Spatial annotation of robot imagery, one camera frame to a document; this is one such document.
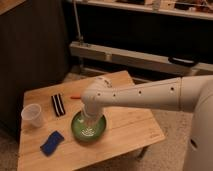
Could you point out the black case handle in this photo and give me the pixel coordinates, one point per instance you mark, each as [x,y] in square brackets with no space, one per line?
[182,62]

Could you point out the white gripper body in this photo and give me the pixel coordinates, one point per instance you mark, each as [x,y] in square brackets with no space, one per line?
[91,115]

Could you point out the black white striped cloth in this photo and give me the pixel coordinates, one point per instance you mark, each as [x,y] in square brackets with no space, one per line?
[58,105]

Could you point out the orange carrot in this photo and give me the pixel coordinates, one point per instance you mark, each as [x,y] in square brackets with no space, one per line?
[75,97]

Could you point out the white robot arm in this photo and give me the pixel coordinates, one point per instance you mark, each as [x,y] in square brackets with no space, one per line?
[193,94]

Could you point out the blue sponge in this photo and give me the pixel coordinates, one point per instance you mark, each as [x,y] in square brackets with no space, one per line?
[51,144]

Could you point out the metal vertical pole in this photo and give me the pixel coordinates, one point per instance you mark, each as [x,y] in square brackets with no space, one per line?
[80,37]

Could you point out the translucent white cup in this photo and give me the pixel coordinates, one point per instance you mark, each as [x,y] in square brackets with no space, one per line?
[32,113]

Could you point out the long grey case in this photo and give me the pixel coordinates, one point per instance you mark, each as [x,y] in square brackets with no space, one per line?
[136,59]

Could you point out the small wooden table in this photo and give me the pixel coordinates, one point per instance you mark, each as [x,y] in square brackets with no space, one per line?
[128,129]

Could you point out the green ceramic bowl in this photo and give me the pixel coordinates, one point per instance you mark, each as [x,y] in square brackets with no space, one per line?
[87,134]

